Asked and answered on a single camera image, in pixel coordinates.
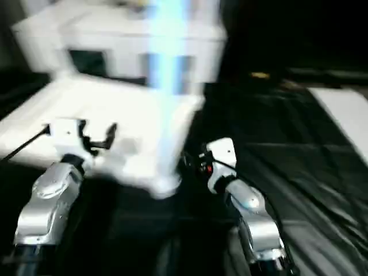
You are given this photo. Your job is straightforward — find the white plastic table top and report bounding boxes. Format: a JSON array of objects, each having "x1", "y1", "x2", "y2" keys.
[{"x1": 0, "y1": 75, "x2": 206, "y2": 199}]

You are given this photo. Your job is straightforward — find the white plastic table leg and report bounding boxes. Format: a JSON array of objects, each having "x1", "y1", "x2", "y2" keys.
[{"x1": 147, "y1": 0, "x2": 193, "y2": 196}]

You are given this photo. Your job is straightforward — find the white sideboard with glass doors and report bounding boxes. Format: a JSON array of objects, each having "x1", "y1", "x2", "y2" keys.
[{"x1": 11, "y1": 0, "x2": 228, "y2": 81}]

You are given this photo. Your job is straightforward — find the black mat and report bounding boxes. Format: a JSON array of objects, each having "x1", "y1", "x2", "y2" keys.
[{"x1": 0, "y1": 66, "x2": 368, "y2": 276}]

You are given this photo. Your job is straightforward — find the black cabinet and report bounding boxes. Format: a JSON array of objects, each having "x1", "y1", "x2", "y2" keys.
[{"x1": 221, "y1": 0, "x2": 368, "y2": 72}]

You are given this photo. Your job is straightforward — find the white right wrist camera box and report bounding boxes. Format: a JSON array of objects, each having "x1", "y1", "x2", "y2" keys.
[{"x1": 202, "y1": 137, "x2": 237, "y2": 193}]

